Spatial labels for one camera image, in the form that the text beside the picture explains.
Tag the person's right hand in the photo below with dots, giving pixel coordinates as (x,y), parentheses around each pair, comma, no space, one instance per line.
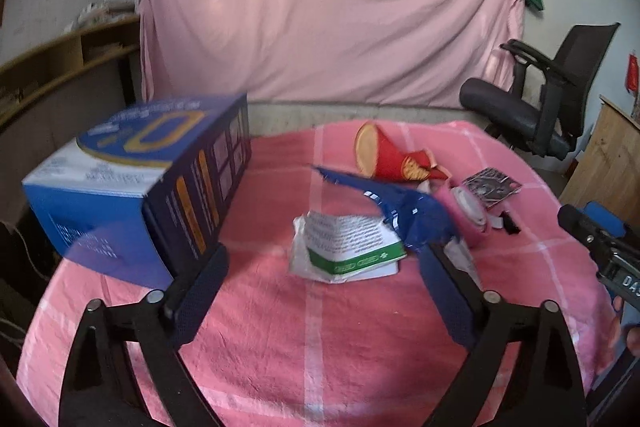
(634,339)

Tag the small red wall hanging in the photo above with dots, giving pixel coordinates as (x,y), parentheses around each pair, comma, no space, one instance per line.
(633,72)

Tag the wooden cabinet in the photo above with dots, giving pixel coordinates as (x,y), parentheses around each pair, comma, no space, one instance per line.
(610,157)

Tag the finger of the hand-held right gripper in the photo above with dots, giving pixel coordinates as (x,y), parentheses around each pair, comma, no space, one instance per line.
(582,224)
(607,219)

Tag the black silver foil packet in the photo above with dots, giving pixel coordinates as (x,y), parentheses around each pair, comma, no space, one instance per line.
(492,187)

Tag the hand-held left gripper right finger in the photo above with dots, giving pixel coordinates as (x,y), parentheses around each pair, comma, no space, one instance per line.
(450,302)

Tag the black office chair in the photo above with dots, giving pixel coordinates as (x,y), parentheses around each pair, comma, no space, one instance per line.
(505,107)

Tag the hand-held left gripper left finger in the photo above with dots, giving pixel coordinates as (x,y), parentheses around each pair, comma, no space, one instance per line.
(200,297)

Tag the small black scrap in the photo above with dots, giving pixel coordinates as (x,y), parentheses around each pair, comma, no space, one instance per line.
(510,223)

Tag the pink hanging sheet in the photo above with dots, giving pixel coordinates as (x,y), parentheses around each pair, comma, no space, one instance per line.
(325,7)

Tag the red snack bag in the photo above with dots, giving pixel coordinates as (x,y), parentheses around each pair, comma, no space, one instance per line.
(387,152)

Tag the white green carton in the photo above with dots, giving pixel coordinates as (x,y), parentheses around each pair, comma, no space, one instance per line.
(345,242)

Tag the blue foil wrapper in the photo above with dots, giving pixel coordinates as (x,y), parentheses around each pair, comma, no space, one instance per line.
(420,217)

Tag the pink cylindrical container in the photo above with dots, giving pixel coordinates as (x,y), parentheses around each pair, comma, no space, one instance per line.
(455,217)

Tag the pile of papers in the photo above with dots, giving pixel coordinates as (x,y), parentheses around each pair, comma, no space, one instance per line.
(107,4)

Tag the blue cardboard box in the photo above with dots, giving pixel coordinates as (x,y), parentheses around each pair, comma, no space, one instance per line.
(100,197)

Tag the pink checked tablecloth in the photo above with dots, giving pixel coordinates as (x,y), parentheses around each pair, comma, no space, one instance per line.
(310,347)

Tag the wooden wall shelf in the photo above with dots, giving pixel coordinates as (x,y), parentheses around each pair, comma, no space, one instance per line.
(60,62)

